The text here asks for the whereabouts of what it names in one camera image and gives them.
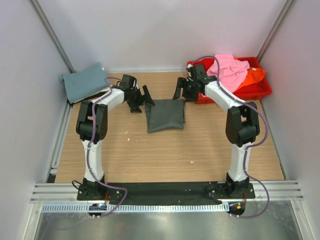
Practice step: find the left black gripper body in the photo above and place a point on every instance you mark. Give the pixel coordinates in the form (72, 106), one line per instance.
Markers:
(136, 98)

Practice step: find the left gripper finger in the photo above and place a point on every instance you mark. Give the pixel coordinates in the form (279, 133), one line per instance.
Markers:
(135, 109)
(147, 97)

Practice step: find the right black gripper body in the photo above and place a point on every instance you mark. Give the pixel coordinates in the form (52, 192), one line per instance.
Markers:
(190, 91)

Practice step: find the grey t shirt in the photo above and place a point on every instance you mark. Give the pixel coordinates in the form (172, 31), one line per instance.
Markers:
(166, 114)

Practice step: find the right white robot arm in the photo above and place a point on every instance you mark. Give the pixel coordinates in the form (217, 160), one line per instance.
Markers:
(242, 121)

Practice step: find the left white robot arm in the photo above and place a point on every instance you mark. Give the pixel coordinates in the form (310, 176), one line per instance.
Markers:
(92, 126)

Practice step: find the pink t shirt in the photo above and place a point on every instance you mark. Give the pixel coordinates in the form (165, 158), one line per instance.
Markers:
(230, 71)

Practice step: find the folded blue t shirt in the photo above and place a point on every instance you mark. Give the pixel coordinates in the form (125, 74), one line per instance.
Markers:
(69, 81)

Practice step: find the orange t shirt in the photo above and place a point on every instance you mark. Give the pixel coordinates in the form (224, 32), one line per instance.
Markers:
(235, 74)

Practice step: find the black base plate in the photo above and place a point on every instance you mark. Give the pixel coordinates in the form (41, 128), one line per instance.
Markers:
(163, 194)

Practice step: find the slotted cable duct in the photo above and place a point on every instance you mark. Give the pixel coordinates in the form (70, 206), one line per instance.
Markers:
(135, 208)

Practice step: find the aluminium front rail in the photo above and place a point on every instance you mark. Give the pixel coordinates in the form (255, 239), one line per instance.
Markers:
(279, 190)

